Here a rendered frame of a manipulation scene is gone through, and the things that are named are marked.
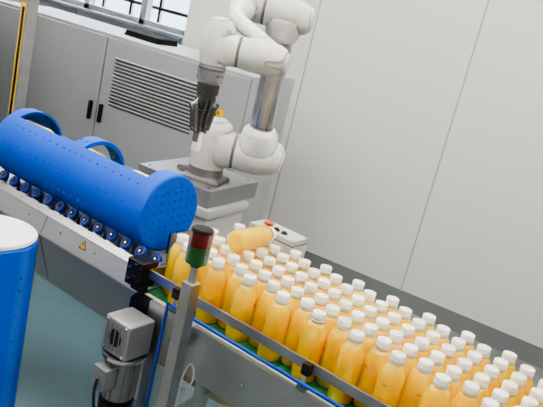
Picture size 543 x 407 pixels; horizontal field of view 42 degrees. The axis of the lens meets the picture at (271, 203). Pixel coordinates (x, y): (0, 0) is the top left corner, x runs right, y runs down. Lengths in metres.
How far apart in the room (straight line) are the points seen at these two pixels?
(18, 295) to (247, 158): 1.17
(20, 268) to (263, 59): 0.98
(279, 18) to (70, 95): 2.32
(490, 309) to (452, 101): 1.41
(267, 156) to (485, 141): 2.16
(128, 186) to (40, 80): 2.65
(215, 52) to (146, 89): 2.13
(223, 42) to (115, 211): 0.69
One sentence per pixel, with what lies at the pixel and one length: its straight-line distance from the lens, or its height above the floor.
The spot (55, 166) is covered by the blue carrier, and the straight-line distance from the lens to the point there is 2.72.
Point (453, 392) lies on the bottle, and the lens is 1.89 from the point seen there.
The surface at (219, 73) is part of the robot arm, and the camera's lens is 2.32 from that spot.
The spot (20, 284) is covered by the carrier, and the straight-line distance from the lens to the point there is 2.25.
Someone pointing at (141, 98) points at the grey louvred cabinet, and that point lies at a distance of 4.44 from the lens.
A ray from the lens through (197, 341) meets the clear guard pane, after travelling 2.12.
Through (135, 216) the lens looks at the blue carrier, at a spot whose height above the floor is 1.09.
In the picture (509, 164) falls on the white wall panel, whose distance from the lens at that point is 4.77.
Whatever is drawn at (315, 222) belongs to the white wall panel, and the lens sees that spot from 5.27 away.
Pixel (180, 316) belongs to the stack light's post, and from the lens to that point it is 1.99.
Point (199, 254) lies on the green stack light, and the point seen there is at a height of 1.20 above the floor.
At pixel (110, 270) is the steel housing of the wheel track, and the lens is 2.55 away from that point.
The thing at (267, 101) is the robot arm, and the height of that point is 1.48.
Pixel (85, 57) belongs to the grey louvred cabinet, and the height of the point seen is 1.26.
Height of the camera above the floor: 1.88
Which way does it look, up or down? 16 degrees down
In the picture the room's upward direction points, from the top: 13 degrees clockwise
